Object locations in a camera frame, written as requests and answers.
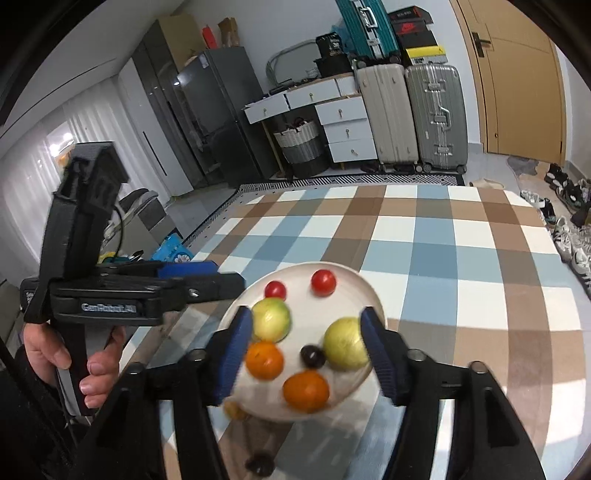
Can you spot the cream round plate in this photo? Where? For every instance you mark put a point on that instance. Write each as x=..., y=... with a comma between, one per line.
x=323, y=318

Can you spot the woven laundry basket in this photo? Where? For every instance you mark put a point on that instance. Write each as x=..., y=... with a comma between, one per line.
x=300, y=145

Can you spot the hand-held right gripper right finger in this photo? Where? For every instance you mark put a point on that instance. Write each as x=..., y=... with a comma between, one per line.
x=376, y=355

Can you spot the scattered sneakers group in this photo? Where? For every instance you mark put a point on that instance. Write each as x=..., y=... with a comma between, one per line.
x=568, y=221

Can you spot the checked tablecloth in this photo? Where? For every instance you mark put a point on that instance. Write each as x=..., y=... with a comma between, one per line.
x=438, y=258

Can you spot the dark glass cabinet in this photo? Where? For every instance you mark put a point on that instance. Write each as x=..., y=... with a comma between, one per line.
x=157, y=115

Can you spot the beige suitcase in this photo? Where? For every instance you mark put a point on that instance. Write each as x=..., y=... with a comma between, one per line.
x=385, y=115

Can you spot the large cardboard box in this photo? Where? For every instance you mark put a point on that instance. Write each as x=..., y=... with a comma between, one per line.
x=182, y=39

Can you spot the blue printed box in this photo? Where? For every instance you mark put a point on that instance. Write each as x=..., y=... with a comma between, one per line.
x=171, y=249

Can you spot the black and red shoebox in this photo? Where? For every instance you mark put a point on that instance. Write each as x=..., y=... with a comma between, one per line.
x=410, y=21

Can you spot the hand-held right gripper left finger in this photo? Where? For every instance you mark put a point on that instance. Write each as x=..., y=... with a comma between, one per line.
x=235, y=355

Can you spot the wooden door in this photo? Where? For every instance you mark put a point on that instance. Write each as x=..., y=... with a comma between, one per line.
x=508, y=78

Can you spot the dark purple plum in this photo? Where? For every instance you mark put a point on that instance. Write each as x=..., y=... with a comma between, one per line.
x=258, y=463
x=311, y=356

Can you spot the silver suitcase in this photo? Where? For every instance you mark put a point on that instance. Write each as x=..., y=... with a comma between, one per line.
x=438, y=115

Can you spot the black bag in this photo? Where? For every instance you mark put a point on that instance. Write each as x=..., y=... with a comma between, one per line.
x=333, y=53

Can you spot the green-yellow apple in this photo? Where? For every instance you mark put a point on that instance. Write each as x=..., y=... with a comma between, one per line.
x=345, y=349

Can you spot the brown paper bag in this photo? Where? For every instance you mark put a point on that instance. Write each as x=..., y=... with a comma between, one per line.
x=229, y=32

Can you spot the oval metal frame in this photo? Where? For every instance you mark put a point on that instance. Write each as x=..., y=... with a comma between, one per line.
x=293, y=60

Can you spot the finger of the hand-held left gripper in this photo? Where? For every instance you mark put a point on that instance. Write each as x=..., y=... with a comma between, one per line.
x=217, y=287
x=189, y=268

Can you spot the yellow apple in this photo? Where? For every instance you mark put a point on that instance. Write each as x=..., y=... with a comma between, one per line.
x=272, y=319

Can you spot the dark grey refrigerator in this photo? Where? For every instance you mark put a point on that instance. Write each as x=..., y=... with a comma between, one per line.
x=221, y=115

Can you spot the person's left hand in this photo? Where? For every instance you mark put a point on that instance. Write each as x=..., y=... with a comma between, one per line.
x=104, y=369

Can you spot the red tomato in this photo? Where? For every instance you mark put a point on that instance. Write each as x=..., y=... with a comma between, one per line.
x=275, y=290
x=323, y=282

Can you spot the teal suitcase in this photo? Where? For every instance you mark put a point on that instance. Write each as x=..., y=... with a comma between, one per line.
x=367, y=27

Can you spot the small grey rug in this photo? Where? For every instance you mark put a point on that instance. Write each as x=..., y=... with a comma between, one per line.
x=524, y=166

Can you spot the orange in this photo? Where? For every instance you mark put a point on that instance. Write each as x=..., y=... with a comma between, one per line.
x=264, y=360
x=305, y=391

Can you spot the white desk with drawers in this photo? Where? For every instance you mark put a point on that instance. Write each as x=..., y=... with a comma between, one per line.
x=323, y=115

